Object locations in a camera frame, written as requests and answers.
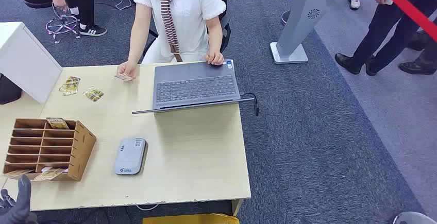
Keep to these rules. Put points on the person's left hand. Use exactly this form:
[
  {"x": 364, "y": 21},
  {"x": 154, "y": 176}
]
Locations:
[{"x": 215, "y": 58}]

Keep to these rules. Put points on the person's right hand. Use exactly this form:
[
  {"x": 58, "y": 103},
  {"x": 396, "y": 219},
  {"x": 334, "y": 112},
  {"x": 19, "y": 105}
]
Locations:
[{"x": 128, "y": 69}]

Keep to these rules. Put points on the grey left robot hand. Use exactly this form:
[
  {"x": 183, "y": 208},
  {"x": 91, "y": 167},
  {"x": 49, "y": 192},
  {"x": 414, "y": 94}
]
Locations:
[{"x": 20, "y": 212}]

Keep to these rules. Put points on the pale ID card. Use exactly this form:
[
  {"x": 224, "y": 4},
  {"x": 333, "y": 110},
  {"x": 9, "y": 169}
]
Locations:
[{"x": 123, "y": 77}]

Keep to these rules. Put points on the person's right forearm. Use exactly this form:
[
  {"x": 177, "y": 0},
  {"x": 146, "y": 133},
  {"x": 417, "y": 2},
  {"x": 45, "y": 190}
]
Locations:
[{"x": 136, "y": 48}]

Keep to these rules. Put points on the person's left forearm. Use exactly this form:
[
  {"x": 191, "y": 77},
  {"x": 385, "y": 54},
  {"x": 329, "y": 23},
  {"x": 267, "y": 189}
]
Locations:
[{"x": 215, "y": 43}]

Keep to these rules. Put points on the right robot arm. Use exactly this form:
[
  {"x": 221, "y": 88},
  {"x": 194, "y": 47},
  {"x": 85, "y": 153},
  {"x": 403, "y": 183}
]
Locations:
[{"x": 414, "y": 219}]

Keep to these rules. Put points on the grey card reader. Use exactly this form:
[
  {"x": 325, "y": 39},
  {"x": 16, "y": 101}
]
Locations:
[{"x": 130, "y": 156}]

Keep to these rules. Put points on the wooden slotted card holder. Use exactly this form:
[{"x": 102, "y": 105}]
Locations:
[{"x": 83, "y": 147}]

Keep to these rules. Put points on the black office chair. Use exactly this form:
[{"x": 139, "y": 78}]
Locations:
[{"x": 223, "y": 28}]

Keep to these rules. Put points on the grey laptop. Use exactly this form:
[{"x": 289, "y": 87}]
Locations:
[{"x": 194, "y": 86}]

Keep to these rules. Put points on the chrome base stool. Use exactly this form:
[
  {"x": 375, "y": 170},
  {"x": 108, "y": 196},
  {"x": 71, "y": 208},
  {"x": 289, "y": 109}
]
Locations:
[{"x": 63, "y": 24}]

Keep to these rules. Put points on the black round stanchion base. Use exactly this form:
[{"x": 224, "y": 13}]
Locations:
[{"x": 284, "y": 17}]

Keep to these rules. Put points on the grey kiosk stand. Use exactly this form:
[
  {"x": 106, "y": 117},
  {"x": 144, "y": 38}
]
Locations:
[{"x": 302, "y": 14}]

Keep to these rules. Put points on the white cabinet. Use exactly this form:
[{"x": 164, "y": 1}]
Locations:
[{"x": 24, "y": 58}]

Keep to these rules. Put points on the black bag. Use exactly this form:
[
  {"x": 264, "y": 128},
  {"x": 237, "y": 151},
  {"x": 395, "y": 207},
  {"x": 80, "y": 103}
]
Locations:
[{"x": 8, "y": 91}]

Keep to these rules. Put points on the beige wooden desk leg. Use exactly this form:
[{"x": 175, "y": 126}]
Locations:
[{"x": 236, "y": 207}]

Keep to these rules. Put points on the yellow floor tape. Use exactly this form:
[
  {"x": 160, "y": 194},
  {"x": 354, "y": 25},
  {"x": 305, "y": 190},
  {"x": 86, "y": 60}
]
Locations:
[{"x": 191, "y": 219}]

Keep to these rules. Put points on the red barrier belt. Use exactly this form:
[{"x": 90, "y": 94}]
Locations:
[{"x": 406, "y": 5}]

